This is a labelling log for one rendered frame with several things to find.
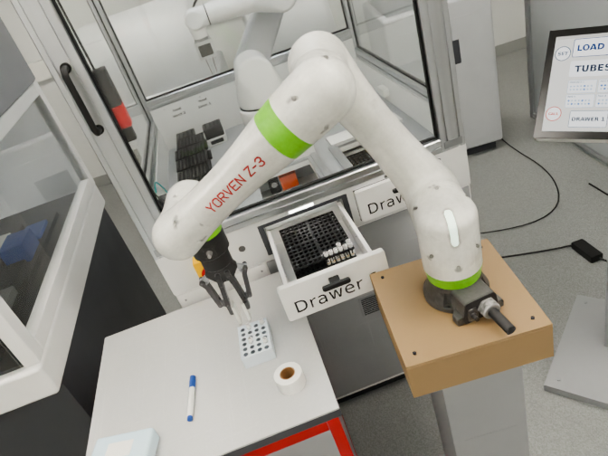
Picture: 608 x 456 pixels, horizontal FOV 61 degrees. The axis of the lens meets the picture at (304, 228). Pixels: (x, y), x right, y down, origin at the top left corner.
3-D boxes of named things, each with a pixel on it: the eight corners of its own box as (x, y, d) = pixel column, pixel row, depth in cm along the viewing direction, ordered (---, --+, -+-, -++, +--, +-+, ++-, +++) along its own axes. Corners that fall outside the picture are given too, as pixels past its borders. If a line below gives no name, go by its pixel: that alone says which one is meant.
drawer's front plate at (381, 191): (447, 190, 165) (442, 160, 159) (363, 223, 164) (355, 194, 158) (444, 188, 166) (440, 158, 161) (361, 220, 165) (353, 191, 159)
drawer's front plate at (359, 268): (392, 282, 136) (384, 250, 131) (289, 322, 135) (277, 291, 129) (390, 279, 138) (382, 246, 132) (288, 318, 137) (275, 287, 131)
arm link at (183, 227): (298, 142, 104) (256, 105, 100) (298, 168, 94) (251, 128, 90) (189, 248, 118) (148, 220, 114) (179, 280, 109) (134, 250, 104)
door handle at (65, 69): (104, 137, 130) (64, 65, 120) (94, 141, 130) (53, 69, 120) (106, 131, 134) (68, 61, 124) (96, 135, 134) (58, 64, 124)
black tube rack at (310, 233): (359, 265, 144) (354, 247, 140) (299, 288, 143) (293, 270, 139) (337, 227, 162) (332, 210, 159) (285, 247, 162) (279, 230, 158)
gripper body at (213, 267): (196, 265, 124) (211, 293, 129) (229, 253, 124) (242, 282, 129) (195, 249, 131) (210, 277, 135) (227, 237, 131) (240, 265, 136)
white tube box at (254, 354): (276, 357, 134) (271, 347, 132) (245, 368, 134) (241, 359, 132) (270, 327, 145) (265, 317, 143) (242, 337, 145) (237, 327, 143)
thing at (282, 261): (383, 277, 137) (378, 259, 134) (292, 311, 136) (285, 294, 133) (340, 209, 171) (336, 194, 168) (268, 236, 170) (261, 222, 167)
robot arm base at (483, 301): (537, 327, 106) (536, 307, 103) (474, 357, 104) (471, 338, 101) (466, 260, 128) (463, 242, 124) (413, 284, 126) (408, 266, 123)
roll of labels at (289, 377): (272, 389, 126) (267, 378, 124) (290, 368, 130) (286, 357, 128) (293, 400, 121) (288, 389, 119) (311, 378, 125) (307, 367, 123)
